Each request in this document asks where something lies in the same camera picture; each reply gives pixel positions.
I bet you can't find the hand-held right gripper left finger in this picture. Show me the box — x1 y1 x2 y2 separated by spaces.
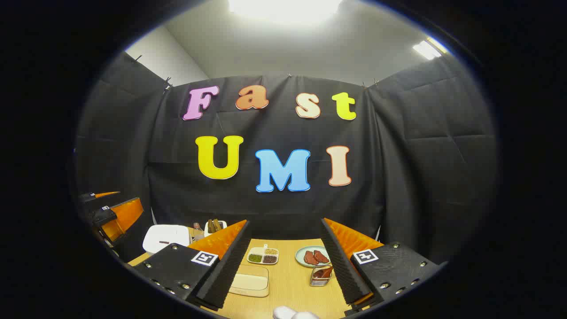
133 219 252 311

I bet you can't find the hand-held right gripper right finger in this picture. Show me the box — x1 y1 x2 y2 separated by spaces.
320 217 443 316

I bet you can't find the white rice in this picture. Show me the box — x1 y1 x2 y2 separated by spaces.
230 272 268 291

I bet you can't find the white rice cooker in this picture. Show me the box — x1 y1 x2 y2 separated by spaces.
143 225 192 254

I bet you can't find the clear glass dish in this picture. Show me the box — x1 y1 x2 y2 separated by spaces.
228 265 270 298

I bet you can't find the white divided bean plate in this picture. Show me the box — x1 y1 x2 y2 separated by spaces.
247 245 280 265

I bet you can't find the pale green round plate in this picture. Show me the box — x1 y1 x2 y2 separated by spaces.
295 246 331 268

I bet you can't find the cream toaster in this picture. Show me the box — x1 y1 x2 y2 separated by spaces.
204 220 228 237

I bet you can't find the black backdrop cloth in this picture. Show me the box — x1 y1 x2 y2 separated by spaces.
75 51 499 266

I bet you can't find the ceiling light panel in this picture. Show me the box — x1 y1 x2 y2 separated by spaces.
413 38 449 61
228 0 344 23

